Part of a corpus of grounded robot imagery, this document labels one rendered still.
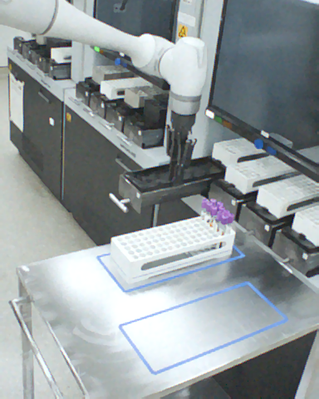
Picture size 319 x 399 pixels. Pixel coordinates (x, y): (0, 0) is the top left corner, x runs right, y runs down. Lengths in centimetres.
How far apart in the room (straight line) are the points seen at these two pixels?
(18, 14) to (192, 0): 81
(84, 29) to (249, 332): 77
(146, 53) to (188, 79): 16
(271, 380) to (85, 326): 82
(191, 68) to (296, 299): 67
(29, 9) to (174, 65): 48
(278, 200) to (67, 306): 70
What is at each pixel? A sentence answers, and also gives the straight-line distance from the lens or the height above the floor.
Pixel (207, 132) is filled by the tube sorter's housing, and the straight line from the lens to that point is 184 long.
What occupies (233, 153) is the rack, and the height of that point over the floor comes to 86.
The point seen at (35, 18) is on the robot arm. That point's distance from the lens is 121.
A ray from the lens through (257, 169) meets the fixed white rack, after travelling 171.
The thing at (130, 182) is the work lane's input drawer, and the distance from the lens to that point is 164.
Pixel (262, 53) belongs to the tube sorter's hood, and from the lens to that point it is 158.
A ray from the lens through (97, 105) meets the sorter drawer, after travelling 231.
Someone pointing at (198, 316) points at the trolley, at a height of 82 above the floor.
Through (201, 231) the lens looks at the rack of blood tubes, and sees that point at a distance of 132.
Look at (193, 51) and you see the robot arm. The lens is 148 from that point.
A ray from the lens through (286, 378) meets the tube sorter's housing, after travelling 171.
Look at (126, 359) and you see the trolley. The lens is 105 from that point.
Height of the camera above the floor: 159
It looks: 29 degrees down
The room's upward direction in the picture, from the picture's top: 7 degrees clockwise
